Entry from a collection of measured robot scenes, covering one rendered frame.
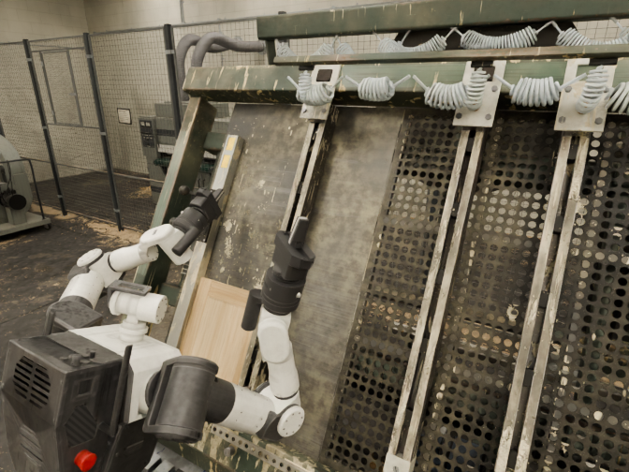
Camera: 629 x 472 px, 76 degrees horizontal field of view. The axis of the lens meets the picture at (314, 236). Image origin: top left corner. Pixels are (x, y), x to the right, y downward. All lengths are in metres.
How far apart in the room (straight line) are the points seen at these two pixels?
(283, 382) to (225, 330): 0.48
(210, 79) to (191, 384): 1.19
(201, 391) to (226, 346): 0.58
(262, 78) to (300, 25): 0.55
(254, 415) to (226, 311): 0.54
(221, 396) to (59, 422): 0.29
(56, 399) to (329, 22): 1.68
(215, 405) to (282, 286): 0.28
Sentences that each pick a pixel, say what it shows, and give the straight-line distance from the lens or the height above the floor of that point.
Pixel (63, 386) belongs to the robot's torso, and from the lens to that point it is 0.89.
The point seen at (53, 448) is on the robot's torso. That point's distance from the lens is 0.96.
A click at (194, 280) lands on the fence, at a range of 1.53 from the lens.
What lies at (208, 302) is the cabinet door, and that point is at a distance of 1.51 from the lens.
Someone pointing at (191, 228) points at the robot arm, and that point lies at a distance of 1.28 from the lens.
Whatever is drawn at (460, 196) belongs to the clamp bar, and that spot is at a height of 1.61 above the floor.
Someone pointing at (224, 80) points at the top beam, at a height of 1.91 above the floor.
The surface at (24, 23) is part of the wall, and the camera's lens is 10.24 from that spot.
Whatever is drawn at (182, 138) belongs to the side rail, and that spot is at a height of 1.70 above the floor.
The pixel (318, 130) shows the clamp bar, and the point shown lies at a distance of 1.37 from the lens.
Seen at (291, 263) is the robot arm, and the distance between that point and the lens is 0.81.
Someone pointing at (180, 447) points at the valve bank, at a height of 0.78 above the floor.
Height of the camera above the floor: 1.90
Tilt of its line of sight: 21 degrees down
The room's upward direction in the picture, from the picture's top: straight up
